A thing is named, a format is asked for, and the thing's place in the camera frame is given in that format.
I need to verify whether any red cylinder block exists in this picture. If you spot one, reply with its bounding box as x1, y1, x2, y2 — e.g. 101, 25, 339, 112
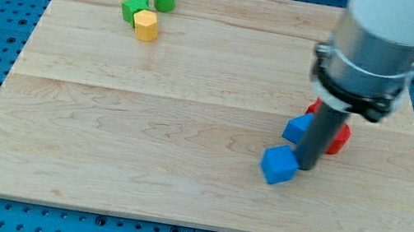
325, 124, 351, 155

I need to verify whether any blue block behind rod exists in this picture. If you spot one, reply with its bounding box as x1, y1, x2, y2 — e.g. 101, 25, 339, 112
282, 113, 314, 144

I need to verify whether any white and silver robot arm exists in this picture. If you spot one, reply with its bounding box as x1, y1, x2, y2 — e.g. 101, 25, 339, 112
312, 0, 414, 123

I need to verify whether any wooden board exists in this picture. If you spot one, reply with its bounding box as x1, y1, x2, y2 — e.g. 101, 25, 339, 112
0, 0, 414, 232

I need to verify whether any blue cube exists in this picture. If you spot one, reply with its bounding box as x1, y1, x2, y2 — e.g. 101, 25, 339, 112
260, 145, 300, 184

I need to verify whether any yellow hexagon block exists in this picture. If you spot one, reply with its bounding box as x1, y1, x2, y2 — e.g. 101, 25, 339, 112
133, 10, 159, 42

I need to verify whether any green star block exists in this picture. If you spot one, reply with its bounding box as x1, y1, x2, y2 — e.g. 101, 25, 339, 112
120, 0, 149, 28

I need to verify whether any red block behind arm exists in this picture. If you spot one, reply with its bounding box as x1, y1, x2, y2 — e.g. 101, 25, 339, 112
305, 98, 322, 114

